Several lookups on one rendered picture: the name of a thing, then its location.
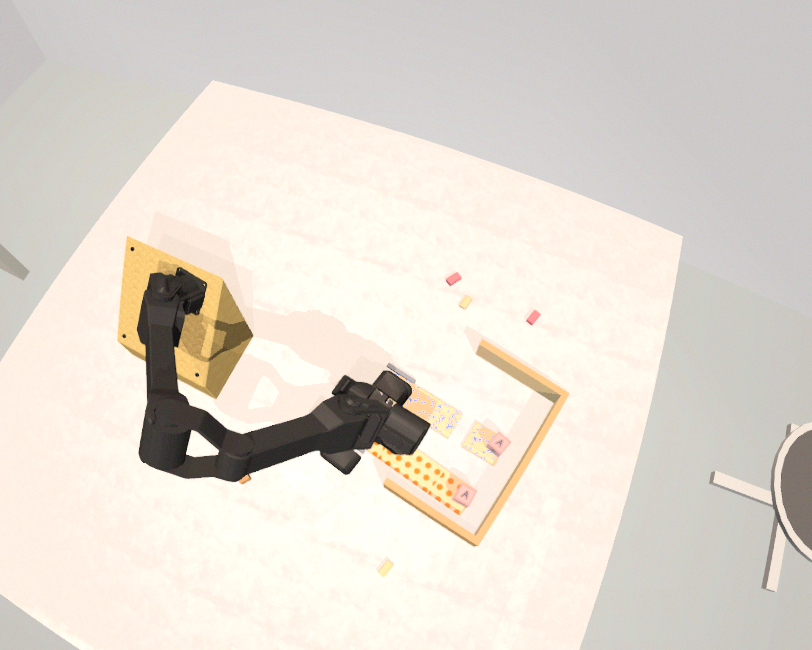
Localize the white strip with yellow dots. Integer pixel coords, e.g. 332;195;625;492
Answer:
367;443;401;469

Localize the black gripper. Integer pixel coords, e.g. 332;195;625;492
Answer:
319;370;412;475

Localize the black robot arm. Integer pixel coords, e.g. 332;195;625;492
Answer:
137;266;431;483

